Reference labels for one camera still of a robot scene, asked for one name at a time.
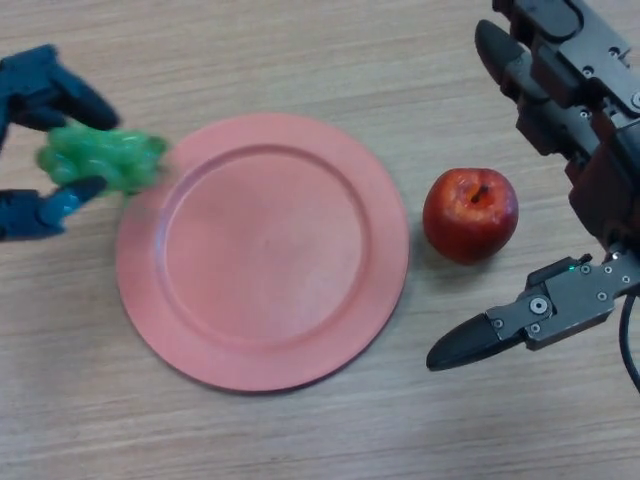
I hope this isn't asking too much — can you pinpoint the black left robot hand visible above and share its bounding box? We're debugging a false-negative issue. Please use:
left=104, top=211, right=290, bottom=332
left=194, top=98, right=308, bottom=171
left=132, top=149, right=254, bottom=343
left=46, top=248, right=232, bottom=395
left=0, top=43, right=121, bottom=245

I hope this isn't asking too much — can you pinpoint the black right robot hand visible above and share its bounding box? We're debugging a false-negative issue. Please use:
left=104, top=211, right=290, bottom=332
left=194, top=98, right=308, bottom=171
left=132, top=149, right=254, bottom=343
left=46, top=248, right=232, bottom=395
left=425, top=0, right=640, bottom=372

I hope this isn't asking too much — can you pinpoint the green grape bunch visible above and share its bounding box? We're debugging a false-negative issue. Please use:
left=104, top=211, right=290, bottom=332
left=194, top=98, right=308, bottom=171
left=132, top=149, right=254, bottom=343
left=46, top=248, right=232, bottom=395
left=33, top=124, right=171, bottom=197

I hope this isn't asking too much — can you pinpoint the pink round plate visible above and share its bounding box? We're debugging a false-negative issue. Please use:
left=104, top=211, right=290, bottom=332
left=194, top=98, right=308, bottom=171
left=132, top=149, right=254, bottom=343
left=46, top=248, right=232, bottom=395
left=114, top=113, right=411, bottom=394

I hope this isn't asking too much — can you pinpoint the red apple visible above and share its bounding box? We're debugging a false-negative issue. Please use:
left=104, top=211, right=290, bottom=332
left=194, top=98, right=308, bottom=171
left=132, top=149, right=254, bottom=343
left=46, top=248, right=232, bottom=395
left=422, top=167, right=520, bottom=265

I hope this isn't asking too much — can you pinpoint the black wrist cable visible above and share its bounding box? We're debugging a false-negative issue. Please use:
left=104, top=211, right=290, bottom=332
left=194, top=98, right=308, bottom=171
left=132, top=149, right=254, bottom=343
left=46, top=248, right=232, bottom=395
left=618, top=294, right=640, bottom=394

